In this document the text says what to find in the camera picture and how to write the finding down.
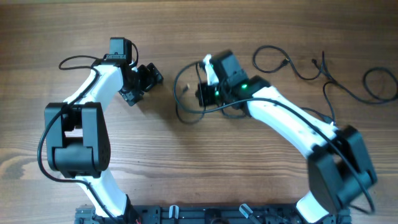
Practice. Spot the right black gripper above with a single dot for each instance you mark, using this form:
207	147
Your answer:
203	93

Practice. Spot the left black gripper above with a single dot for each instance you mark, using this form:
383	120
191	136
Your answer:
149	81

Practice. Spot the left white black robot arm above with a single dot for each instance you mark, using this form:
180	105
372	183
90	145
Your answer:
75	146

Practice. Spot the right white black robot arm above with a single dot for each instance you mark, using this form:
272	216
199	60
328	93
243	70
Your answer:
339	166

